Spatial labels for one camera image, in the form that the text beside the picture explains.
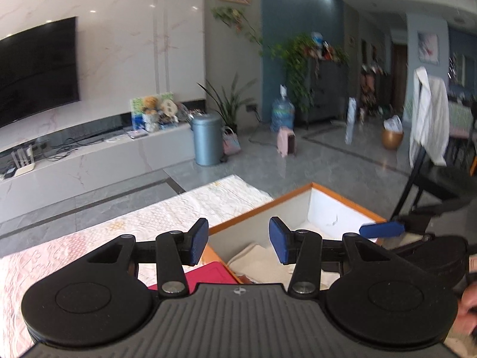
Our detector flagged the black curved television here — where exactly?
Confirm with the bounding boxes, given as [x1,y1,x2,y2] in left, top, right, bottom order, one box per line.
[0,17,81,129]

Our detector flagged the round white sign ornament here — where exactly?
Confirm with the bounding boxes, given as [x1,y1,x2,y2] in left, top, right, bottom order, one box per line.
[160,99,178,124]

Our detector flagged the pastel woven handbag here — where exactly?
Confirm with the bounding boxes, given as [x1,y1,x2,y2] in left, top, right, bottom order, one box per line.
[222,127,242,156]

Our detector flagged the pink space heater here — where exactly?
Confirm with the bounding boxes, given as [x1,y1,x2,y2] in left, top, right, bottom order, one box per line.
[276,127,298,157]

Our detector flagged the black chair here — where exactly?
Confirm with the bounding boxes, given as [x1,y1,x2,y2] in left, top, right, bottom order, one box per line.
[389,134,477,224]

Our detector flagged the long-leaf potted plant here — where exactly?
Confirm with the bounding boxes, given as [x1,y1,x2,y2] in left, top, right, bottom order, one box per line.
[197,75,258,135]

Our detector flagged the person's right hand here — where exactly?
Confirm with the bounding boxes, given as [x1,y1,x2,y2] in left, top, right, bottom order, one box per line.
[456,283,477,331]

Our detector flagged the white standing appliance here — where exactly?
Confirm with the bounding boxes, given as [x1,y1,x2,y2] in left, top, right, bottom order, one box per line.
[345,97,358,146]

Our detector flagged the dark grey cabinet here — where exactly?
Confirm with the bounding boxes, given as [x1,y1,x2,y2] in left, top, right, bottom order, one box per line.
[306,59,350,124]

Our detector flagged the white marble tv console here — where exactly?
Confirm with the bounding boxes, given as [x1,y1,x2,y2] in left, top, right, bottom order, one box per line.
[0,121,199,225]

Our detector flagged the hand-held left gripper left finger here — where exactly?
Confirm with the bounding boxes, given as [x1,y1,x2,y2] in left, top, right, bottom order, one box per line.
[86,218,210,297]

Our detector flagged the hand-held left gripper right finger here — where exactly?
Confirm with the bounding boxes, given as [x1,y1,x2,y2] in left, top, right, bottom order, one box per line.
[268,216,397,296]

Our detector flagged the white garment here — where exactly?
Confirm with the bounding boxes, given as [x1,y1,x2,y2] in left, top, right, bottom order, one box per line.
[408,66,450,167]

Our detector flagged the brown teddy bear bouquet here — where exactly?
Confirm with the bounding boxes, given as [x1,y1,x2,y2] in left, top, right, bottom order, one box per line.
[143,96,160,132]

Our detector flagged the orange storage box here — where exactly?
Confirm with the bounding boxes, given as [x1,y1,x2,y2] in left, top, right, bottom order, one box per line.
[203,182,388,286]

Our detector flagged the white wifi router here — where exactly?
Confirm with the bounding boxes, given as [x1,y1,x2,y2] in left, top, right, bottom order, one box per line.
[10,145,36,177]

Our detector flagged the bushy green pothos plant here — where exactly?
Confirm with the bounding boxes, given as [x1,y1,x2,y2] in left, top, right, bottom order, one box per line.
[275,33,322,115]

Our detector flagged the hanging vine plant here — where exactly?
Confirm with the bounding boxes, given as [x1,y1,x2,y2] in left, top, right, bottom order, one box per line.
[211,6,284,60]

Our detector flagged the golden round pot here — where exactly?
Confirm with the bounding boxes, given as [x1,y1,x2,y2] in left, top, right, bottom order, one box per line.
[382,115,405,151]

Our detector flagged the green picture board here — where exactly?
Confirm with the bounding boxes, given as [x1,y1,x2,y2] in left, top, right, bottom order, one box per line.
[130,92,174,129]

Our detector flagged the beige cloth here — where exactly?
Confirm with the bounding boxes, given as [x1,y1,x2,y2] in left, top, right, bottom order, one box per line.
[227,242,340,288]

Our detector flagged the toys on cabinet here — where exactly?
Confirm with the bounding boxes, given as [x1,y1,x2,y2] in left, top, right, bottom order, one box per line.
[309,31,348,62]

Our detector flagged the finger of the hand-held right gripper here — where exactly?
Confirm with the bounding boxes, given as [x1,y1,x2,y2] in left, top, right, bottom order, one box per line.
[359,209,444,238]

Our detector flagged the red lidded container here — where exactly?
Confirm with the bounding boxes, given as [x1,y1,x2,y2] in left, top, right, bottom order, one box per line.
[147,261,241,292]

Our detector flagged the blue metal trash can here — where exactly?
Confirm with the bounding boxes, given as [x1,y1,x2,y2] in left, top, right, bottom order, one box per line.
[191,114,224,167]

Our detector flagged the blue water jug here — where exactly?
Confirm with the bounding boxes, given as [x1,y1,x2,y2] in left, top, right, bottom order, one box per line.
[270,85,296,133]

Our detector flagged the abstract wall art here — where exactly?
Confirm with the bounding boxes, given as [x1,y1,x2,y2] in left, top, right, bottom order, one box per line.
[417,32,440,64]

